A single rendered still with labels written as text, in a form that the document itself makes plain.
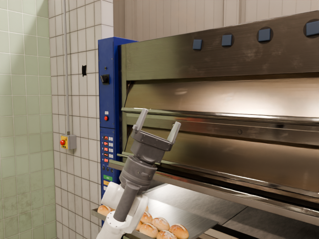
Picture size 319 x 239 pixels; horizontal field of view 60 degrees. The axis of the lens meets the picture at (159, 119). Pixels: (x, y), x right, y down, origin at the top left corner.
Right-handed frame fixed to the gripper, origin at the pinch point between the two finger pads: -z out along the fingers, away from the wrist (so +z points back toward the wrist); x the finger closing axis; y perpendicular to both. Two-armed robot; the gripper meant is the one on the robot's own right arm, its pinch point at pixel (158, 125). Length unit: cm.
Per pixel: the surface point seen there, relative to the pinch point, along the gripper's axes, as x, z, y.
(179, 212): -55, 43, 50
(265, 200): -50, 11, -1
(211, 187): -41.9, 16.8, 18.8
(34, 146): 16, 63, 157
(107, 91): -7, 0, 100
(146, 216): -34, 47, 43
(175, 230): -40, 42, 27
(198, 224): -57, 40, 34
